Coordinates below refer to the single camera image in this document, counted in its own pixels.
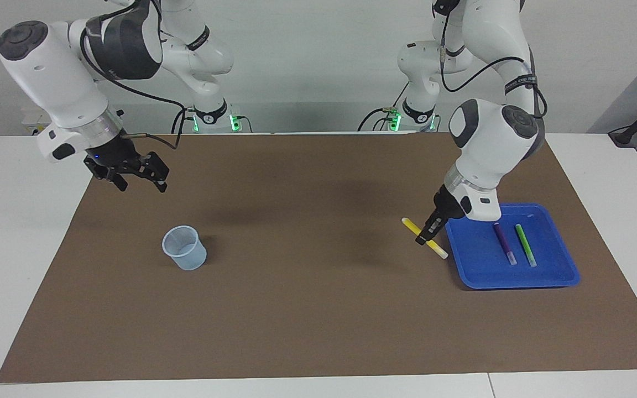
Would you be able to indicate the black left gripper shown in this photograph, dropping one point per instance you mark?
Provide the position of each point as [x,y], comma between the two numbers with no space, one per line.
[447,207]

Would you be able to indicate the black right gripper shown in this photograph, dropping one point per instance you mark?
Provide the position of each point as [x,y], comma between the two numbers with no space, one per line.
[114,157]

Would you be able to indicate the yellow pen with white cap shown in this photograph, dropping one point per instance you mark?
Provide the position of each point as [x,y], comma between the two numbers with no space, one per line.
[411,225]

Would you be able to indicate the purple pen with white cap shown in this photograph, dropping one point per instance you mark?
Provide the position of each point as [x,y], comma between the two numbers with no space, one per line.
[504,243]

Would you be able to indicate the green pen with white cap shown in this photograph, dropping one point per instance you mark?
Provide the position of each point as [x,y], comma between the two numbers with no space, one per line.
[526,246]

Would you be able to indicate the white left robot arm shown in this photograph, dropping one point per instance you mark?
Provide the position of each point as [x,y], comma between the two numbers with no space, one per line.
[490,132]

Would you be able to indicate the blue plastic tray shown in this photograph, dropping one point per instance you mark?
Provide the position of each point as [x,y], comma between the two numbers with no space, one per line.
[545,260]

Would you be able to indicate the clear plastic cup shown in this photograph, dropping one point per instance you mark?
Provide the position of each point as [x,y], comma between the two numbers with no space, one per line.
[186,249]

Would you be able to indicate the white power strip box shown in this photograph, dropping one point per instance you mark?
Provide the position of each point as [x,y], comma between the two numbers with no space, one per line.
[34,122]

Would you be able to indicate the brown table mat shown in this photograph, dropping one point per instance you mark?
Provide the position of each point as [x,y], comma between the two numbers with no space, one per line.
[318,309]

